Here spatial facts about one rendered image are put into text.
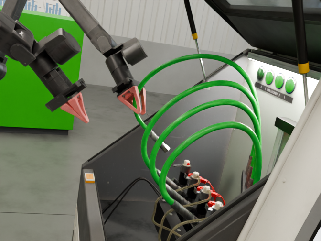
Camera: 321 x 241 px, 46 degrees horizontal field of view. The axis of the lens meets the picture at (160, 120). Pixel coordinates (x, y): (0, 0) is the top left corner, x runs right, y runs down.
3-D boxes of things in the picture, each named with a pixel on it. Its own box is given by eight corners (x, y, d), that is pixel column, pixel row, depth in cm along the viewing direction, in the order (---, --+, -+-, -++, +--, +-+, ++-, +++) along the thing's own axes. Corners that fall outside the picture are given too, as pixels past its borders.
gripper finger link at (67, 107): (100, 115, 93) (76, 84, 91) (77, 131, 95) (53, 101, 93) (104, 108, 100) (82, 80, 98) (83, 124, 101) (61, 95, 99)
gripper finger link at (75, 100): (92, 120, 94) (69, 90, 92) (69, 136, 95) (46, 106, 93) (97, 114, 100) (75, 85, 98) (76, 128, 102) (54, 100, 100)
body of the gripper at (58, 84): (80, 87, 92) (61, 62, 90) (48, 111, 94) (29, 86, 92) (86, 83, 98) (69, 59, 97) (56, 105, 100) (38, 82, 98)
